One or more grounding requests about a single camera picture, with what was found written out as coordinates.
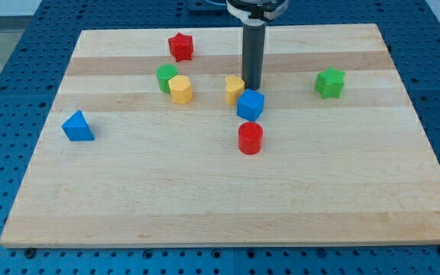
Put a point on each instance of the yellow hexagon block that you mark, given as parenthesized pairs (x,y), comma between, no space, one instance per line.
(181,89)

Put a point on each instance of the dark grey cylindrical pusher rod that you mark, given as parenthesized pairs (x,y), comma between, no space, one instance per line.
(253,39)

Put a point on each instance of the green star block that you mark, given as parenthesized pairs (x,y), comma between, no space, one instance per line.
(330,83)

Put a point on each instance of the red star block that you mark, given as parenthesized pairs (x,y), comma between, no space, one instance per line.
(181,47)

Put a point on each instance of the red cylinder block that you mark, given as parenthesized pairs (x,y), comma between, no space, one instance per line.
(250,138)

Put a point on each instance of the blue triangle block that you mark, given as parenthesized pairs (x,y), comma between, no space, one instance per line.
(77,129)

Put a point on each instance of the yellow heart block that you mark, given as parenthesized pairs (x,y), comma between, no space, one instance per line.
(234,87)

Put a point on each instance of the green cylinder block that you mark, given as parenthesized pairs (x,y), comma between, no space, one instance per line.
(164,74)

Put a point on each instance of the blue cube block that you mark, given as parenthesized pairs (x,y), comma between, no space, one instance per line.
(250,105)

